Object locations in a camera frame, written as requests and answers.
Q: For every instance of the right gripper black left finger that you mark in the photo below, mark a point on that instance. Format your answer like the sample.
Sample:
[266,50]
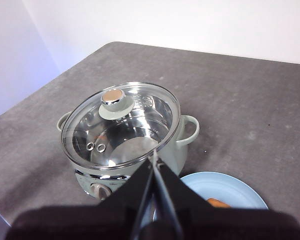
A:
[132,192]

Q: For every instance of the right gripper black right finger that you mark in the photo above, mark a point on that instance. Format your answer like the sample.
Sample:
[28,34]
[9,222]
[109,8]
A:
[177,192]

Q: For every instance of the glass lid with green knob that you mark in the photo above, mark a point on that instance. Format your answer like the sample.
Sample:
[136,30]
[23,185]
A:
[115,105]

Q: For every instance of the blue round plate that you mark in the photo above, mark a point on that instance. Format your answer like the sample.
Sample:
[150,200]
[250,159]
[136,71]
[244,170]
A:
[227,187]

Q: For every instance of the pale green electric steamer pot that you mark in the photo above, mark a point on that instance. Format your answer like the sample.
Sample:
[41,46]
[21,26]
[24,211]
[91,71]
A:
[172,155]

